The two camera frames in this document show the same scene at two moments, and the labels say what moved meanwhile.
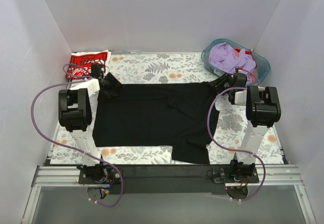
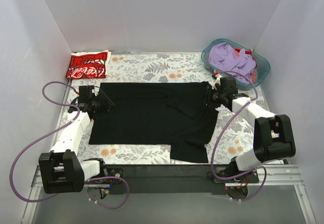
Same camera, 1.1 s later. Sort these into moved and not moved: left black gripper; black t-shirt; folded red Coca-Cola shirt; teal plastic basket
Moved: left black gripper
Not moved: teal plastic basket; folded red Coca-Cola shirt; black t-shirt
